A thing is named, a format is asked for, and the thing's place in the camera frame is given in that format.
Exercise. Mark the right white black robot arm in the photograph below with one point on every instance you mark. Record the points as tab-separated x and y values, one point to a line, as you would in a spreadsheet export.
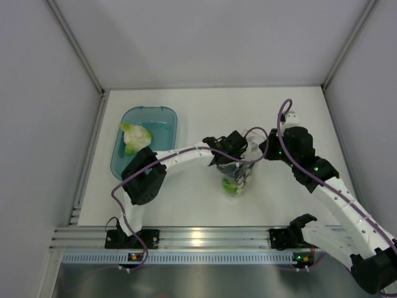
368	250

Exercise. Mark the green fake fruit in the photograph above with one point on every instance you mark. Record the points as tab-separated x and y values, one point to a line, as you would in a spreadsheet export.
232	187

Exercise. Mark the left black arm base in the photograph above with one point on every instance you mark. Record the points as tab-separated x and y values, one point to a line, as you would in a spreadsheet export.
117	240

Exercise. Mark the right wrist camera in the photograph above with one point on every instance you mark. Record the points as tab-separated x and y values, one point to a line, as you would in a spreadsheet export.
289	120

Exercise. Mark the aluminium mounting rail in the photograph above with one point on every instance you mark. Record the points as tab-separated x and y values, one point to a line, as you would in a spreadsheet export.
75	238

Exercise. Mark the clear zip top bag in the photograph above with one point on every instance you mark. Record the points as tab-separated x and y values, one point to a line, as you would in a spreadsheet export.
243	172

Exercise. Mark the teal plastic bin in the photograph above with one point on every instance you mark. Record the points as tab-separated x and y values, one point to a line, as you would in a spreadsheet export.
160	121

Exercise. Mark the grey slotted cable duct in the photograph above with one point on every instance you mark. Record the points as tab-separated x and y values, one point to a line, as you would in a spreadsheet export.
157	257

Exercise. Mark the fake cauliflower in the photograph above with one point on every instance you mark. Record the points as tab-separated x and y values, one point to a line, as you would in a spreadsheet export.
135	137

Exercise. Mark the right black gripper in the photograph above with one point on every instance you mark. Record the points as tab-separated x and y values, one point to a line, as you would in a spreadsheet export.
273	138

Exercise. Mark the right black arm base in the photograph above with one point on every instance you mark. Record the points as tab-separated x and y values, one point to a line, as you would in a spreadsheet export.
285	238

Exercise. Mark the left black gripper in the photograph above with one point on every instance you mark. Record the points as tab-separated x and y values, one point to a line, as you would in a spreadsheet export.
239	155

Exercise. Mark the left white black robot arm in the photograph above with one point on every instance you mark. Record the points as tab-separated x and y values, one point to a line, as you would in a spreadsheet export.
145	174

